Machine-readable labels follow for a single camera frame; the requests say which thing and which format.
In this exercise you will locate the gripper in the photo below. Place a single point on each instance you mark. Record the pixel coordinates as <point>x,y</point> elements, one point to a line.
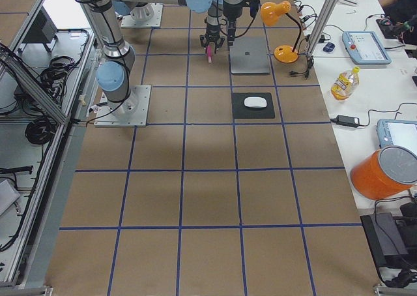
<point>232,19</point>
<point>212,30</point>

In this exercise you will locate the pink marker pen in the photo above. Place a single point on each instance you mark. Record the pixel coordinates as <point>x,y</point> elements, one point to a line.
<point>209,53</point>

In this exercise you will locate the white computer mouse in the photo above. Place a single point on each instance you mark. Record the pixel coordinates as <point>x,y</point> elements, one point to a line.
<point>255,102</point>

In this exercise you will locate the black mousepad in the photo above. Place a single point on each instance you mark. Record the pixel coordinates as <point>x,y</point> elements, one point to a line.
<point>242,112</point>

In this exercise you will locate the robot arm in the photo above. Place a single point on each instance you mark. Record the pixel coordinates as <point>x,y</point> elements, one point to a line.
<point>213,8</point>
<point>113,76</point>

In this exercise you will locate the grey closed laptop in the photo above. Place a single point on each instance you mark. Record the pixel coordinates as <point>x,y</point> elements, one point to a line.
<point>249,56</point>

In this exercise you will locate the small blue device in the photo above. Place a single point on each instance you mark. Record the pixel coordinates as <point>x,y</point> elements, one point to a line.
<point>329,47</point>

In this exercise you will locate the yellow drink bottle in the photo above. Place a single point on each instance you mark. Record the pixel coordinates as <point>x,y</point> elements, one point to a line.
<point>345,84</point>

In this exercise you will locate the left teach pendant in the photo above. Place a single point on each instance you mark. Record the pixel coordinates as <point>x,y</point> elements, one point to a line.
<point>365,48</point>

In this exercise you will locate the teach pendant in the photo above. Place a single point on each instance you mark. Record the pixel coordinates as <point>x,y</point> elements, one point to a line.
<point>365,48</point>
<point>397,132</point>

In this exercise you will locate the black power adapter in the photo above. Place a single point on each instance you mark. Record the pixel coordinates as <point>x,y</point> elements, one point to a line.
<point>349,121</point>

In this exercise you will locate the right teach pendant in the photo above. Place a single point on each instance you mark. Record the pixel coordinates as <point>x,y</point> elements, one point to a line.
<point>397,132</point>

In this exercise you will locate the orange cylindrical container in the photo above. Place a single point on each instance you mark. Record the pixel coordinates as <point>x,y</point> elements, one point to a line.
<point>386,172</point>

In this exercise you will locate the black flat box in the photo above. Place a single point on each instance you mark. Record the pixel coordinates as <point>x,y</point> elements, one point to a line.
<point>384,240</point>

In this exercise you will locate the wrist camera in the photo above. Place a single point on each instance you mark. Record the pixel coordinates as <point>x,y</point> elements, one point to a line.
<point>253,5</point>

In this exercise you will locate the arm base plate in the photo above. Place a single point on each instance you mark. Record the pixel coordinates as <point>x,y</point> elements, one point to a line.
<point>132,112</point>
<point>144,17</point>

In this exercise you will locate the aluminium frame post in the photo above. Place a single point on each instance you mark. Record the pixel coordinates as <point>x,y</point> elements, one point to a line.
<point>324,15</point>

